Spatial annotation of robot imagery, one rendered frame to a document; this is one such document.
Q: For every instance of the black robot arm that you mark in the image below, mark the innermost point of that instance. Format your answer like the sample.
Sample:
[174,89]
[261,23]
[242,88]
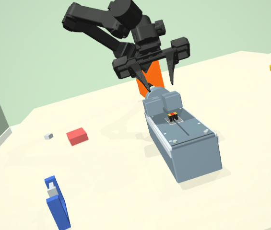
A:
[122,16]

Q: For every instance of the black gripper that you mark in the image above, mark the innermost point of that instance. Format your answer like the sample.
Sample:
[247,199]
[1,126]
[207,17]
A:
[149,53]

